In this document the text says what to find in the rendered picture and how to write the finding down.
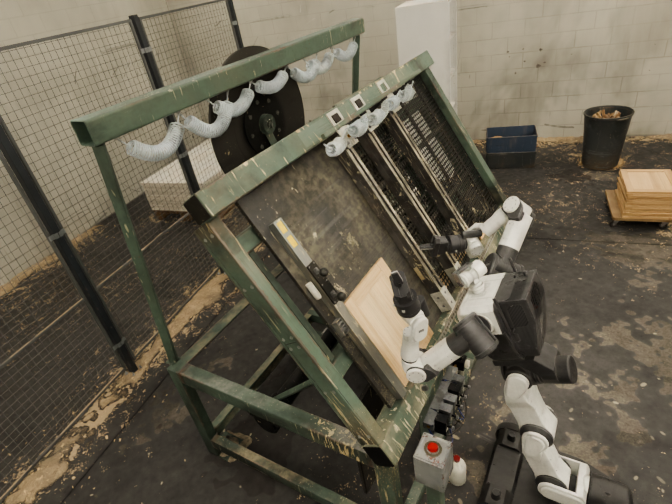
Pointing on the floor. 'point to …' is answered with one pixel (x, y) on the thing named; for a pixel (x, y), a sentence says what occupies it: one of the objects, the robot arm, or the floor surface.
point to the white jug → (458, 471)
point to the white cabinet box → (430, 39)
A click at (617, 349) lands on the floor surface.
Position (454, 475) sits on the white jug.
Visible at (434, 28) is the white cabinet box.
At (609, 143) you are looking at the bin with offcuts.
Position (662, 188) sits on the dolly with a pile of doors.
